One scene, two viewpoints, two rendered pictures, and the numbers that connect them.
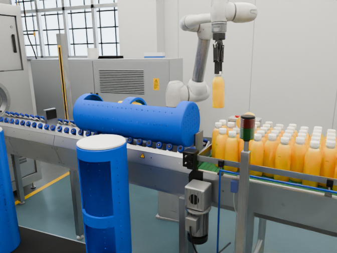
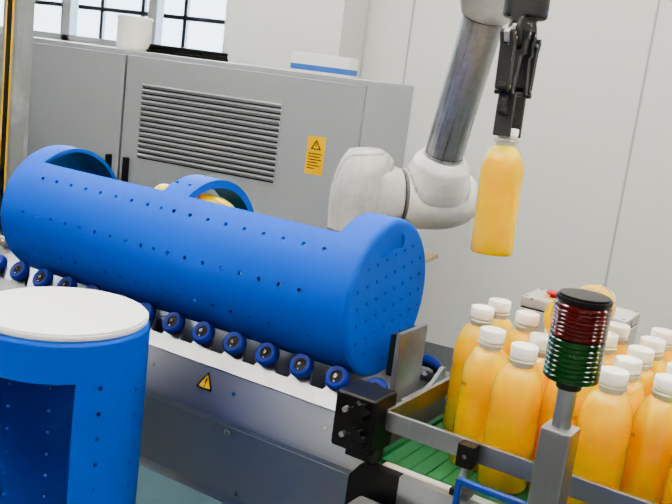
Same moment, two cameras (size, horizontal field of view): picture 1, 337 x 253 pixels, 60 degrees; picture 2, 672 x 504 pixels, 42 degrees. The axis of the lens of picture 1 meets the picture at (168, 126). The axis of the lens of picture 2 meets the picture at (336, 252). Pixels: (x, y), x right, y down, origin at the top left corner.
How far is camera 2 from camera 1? 0.26 m
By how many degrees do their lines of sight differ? 3
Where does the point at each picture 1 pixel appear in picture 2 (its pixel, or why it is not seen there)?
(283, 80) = not seen: outside the picture
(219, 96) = (499, 213)
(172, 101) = (349, 215)
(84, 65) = (100, 64)
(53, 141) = not seen: outside the picture
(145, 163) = (210, 411)
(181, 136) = (344, 334)
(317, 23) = not seen: outside the picture
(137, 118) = (206, 249)
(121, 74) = (209, 109)
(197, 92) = (436, 195)
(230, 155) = (508, 430)
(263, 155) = (625, 451)
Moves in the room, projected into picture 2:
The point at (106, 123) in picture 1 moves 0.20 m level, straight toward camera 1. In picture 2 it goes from (103, 252) to (92, 277)
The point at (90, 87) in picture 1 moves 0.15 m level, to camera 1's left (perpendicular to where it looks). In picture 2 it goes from (108, 136) to (73, 131)
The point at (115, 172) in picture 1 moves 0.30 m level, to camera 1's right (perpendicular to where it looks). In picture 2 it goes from (89, 430) to (281, 456)
